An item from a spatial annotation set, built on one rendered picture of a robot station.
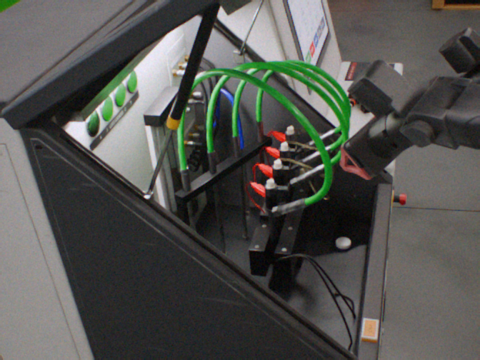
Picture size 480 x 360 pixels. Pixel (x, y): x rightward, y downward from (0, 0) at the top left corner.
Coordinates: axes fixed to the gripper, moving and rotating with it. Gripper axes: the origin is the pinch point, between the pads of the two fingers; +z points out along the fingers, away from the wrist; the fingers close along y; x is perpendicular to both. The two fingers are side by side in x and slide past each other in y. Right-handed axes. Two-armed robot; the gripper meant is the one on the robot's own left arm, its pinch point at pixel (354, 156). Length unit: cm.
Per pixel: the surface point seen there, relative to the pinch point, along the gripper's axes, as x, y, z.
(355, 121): 0, -53, 71
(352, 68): -14, -81, 93
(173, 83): -38, -5, 49
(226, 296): 4.7, 27.3, 17.2
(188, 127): -29, -6, 63
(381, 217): 21, -23, 45
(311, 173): 0.2, -11.0, 36.2
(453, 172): 63, -157, 183
